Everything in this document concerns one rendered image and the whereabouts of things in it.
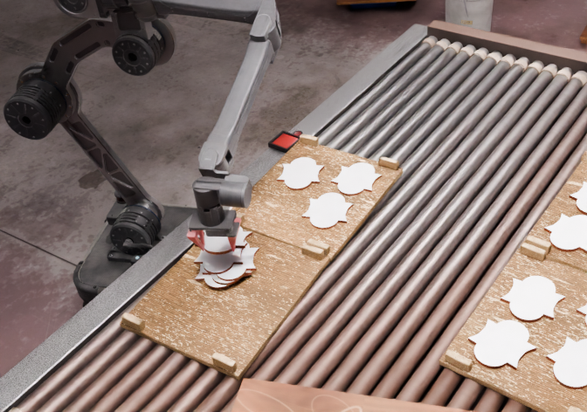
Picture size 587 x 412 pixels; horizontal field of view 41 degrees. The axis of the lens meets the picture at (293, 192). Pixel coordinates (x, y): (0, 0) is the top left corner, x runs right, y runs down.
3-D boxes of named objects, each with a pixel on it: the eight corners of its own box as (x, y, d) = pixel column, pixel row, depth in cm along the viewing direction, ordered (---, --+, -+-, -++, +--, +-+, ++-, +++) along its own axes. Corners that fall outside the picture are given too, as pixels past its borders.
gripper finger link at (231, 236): (240, 260, 182) (234, 230, 176) (210, 259, 183) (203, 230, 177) (245, 240, 187) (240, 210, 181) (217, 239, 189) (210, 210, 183)
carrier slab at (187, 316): (120, 326, 187) (119, 322, 186) (218, 223, 213) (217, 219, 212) (238, 381, 171) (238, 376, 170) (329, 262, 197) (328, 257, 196)
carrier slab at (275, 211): (221, 223, 214) (220, 218, 213) (300, 142, 239) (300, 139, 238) (331, 263, 197) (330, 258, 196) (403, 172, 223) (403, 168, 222)
